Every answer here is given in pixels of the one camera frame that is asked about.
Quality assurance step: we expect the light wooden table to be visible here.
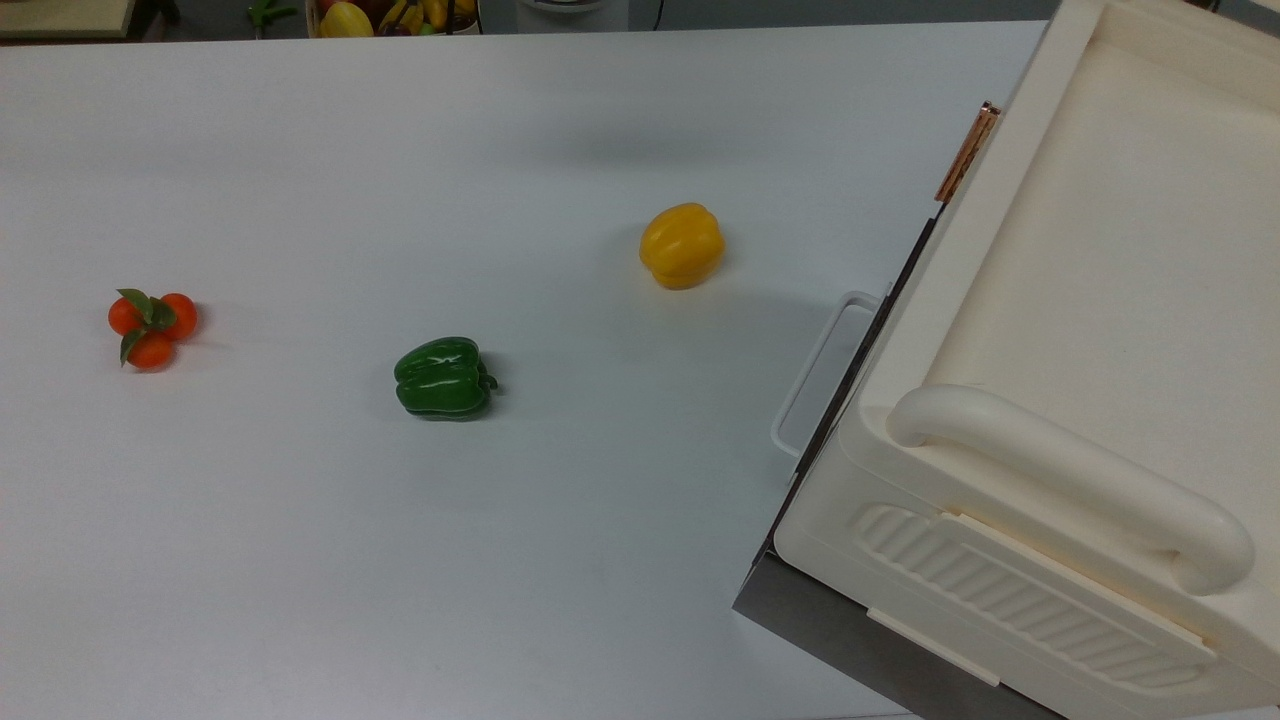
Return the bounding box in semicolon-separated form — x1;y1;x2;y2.
0;0;139;41

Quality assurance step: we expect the brown drawer with white handle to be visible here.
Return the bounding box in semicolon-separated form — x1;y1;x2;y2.
733;205;1066;720

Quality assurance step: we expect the orange fruit cluster with leaves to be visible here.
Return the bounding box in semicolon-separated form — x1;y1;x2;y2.
107;288;199;371

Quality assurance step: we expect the green bell pepper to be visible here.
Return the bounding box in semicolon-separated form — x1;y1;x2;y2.
393;336;499;422

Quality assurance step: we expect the yellow bell pepper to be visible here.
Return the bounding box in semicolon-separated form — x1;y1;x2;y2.
639;203;727;291

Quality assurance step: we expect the basket of toy fruit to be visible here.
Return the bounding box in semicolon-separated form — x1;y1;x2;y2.
305;0;483;39

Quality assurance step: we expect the cream cabinet carry handle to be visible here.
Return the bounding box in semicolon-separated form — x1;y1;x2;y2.
886;385;1256;597

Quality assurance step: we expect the copper door hinge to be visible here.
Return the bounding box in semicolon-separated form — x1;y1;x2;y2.
935;101;1001;205

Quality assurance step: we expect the cream plastic cabinet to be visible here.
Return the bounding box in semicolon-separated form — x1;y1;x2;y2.
775;0;1280;720

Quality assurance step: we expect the white door handle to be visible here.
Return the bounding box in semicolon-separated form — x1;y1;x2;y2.
771;291;886;459

